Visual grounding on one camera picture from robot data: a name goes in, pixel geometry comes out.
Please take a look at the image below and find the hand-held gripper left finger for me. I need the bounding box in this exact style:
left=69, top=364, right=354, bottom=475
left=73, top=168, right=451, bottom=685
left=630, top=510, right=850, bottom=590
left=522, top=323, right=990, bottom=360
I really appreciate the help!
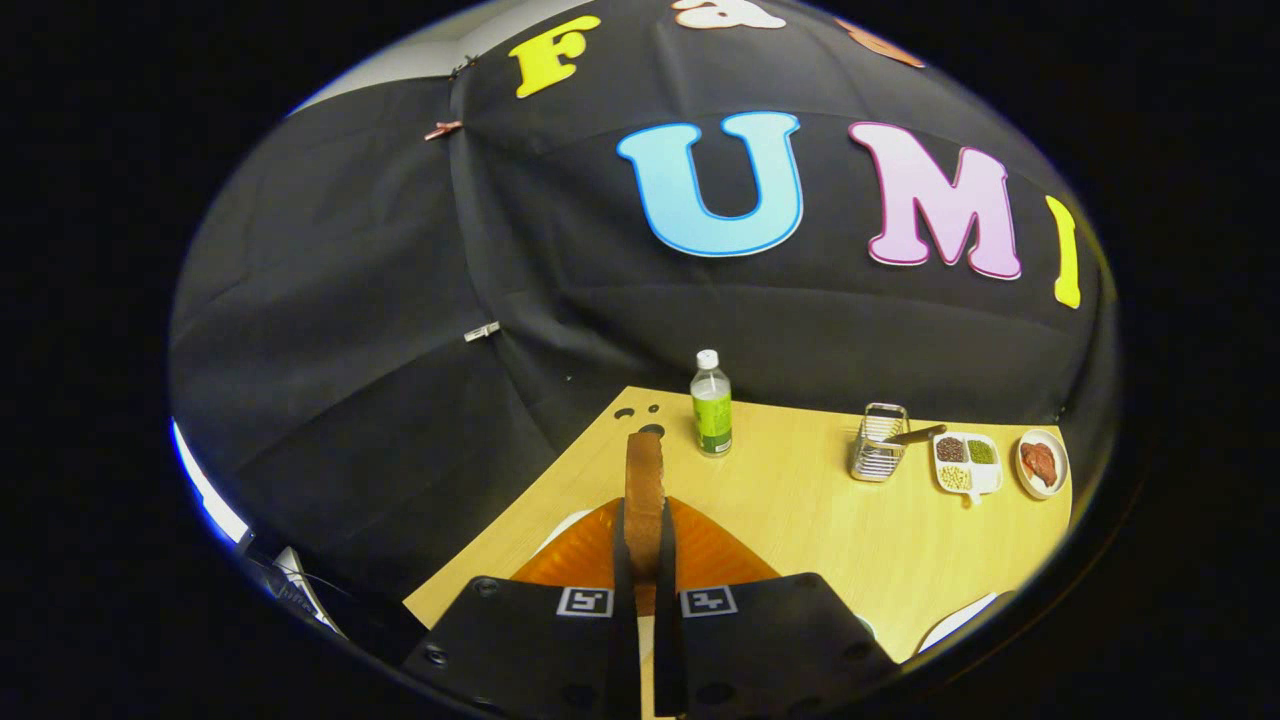
left=402, top=497, right=641, bottom=720

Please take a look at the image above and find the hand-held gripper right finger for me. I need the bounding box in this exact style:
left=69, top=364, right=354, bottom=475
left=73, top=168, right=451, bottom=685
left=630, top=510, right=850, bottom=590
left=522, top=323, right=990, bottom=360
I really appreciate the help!
left=655, top=497, right=901, bottom=720

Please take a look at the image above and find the brown crust bread slice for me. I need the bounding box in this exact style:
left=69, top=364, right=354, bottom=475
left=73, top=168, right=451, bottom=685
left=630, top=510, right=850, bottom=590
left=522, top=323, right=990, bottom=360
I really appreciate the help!
left=625, top=431, right=666, bottom=616

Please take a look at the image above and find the green label water bottle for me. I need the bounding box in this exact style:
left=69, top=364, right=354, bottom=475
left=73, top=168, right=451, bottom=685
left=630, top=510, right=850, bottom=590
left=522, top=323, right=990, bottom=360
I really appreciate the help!
left=690, top=349, right=734, bottom=458

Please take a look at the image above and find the pale green round plate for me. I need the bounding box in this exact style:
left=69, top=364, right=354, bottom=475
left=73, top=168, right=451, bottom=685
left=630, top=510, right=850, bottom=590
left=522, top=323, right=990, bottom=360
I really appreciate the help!
left=917, top=591, right=1011, bottom=653

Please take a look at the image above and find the white divided dish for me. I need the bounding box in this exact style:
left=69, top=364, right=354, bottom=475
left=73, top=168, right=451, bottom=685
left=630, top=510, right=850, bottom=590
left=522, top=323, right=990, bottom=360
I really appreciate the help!
left=932, top=431, right=1004, bottom=506

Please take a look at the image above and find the black backdrop cloth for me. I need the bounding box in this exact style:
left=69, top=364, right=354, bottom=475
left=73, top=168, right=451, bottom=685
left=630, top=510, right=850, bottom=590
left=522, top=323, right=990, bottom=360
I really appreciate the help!
left=168, top=0, right=1119, bottom=641

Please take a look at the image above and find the white oval plate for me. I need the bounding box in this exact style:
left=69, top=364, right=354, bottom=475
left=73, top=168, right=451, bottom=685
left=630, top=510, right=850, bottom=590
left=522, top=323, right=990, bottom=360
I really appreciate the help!
left=1015, top=428, right=1070, bottom=500

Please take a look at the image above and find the wire utensil holder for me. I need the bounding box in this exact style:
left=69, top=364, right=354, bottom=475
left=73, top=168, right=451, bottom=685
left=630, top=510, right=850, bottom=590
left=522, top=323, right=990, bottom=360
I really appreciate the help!
left=850, top=402, right=911, bottom=483

